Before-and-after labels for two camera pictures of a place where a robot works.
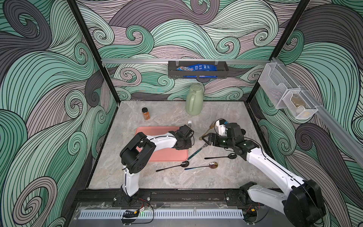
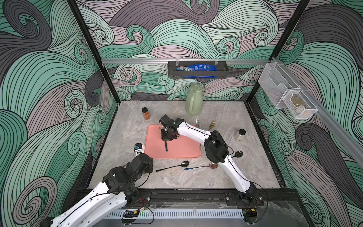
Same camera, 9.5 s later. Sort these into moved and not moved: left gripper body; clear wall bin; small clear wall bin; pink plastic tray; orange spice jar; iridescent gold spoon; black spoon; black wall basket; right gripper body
Moved: left gripper body; pink plastic tray; right gripper body
Not moved: black wall basket; clear wall bin; black spoon; small clear wall bin; orange spice jar; iridescent gold spoon
